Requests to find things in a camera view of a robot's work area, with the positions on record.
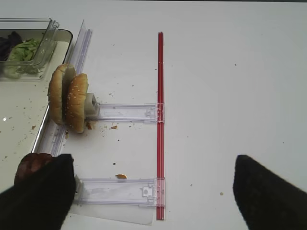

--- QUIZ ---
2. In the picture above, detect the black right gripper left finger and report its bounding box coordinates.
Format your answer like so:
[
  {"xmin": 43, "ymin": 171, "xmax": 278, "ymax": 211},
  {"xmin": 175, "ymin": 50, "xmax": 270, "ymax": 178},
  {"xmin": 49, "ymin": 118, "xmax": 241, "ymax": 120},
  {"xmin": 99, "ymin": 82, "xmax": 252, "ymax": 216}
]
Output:
[{"xmin": 0, "ymin": 154, "xmax": 75, "ymax": 230}]

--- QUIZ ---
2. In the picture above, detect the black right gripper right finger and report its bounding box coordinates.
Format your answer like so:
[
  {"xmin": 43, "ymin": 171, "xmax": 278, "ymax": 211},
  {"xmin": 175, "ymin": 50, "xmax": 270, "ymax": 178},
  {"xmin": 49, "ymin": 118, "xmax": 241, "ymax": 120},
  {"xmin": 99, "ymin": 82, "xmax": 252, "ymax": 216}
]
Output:
[{"xmin": 233, "ymin": 155, "xmax": 307, "ymax": 230}]

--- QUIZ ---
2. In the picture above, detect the dark red meat patty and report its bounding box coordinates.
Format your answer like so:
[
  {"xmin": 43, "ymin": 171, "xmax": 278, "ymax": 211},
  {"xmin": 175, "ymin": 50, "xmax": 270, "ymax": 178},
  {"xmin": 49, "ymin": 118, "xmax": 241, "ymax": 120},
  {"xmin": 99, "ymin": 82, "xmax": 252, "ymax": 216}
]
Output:
[{"xmin": 14, "ymin": 153, "xmax": 54, "ymax": 185}]

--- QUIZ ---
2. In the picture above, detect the green lettuce pile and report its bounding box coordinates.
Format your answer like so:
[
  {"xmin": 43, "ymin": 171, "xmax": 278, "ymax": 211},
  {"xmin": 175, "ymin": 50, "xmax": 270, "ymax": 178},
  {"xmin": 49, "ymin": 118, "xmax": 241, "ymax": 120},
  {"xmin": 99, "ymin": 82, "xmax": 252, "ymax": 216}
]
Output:
[{"xmin": 3, "ymin": 38, "xmax": 40, "ymax": 79}]

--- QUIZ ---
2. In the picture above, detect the white metal tray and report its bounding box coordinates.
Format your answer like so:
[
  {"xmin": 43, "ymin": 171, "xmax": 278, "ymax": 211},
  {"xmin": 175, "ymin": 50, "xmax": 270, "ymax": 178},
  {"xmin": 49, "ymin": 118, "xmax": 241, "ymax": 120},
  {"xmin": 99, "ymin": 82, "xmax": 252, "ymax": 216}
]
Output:
[{"xmin": 0, "ymin": 29, "xmax": 77, "ymax": 191}]

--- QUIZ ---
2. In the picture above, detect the white pusher block bun lane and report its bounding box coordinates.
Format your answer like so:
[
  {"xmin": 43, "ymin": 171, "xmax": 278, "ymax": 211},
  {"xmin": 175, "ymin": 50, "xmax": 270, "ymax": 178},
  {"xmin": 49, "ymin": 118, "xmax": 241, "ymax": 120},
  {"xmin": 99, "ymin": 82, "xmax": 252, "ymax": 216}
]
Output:
[{"xmin": 84, "ymin": 93, "xmax": 99, "ymax": 118}]

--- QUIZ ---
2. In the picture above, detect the sesame burger bun front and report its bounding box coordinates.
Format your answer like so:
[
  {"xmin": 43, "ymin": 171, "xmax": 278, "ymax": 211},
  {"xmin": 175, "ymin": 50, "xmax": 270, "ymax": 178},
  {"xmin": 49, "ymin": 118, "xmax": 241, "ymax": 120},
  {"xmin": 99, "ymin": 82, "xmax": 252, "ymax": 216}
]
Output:
[{"xmin": 65, "ymin": 73, "xmax": 89, "ymax": 133}]

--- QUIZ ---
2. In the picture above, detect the sesame burger bun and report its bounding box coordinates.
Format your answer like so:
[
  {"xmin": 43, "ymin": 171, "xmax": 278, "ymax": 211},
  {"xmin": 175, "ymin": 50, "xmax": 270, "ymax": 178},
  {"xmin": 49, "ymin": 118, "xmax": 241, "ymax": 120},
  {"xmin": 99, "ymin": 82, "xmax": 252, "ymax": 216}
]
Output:
[
  {"xmin": 48, "ymin": 64, "xmax": 76, "ymax": 125},
  {"xmin": 65, "ymin": 73, "xmax": 89, "ymax": 133}
]

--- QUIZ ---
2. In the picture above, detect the sesame burger bun rear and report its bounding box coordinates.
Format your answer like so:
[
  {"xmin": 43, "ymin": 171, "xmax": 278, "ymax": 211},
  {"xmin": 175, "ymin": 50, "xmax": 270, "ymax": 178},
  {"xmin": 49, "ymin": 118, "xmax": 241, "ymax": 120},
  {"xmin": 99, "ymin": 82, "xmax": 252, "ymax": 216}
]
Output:
[{"xmin": 48, "ymin": 64, "xmax": 76, "ymax": 125}]

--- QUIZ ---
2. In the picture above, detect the red strip right side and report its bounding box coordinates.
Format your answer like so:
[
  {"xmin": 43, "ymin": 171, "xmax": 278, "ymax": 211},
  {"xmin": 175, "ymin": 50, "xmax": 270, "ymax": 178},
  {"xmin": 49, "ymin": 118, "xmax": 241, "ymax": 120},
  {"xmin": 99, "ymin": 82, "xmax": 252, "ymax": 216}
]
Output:
[{"xmin": 156, "ymin": 32, "xmax": 165, "ymax": 221}]

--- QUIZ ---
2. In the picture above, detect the clear plastic salad container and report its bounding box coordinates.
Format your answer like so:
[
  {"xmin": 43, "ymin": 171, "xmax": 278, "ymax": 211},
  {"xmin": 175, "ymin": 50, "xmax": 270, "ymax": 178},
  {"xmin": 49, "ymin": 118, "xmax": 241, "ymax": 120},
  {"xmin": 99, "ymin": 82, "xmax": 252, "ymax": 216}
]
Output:
[{"xmin": 0, "ymin": 18, "xmax": 59, "ymax": 81}]

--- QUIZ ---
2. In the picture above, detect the purple cabbage pile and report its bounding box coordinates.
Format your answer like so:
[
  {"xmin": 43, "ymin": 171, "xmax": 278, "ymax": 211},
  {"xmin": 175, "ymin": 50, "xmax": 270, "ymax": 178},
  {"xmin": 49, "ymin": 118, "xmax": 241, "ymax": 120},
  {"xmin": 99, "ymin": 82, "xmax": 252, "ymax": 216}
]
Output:
[{"xmin": 0, "ymin": 31, "xmax": 23, "ymax": 61}]

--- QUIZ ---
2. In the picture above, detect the clear pusher rail patty lane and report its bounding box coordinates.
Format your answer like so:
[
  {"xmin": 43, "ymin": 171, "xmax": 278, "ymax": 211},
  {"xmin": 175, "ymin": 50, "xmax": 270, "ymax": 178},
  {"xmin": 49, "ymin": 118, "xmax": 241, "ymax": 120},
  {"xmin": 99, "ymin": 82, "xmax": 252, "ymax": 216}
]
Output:
[{"xmin": 74, "ymin": 177, "xmax": 165, "ymax": 207}]

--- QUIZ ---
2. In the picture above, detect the clear pusher rail bun lane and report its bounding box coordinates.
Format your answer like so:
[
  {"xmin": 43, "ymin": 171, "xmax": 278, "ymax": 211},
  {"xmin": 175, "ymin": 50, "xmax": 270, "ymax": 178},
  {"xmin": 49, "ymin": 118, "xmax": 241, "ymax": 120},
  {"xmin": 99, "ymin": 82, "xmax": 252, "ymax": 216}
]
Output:
[{"xmin": 85, "ymin": 103, "xmax": 165, "ymax": 123}]

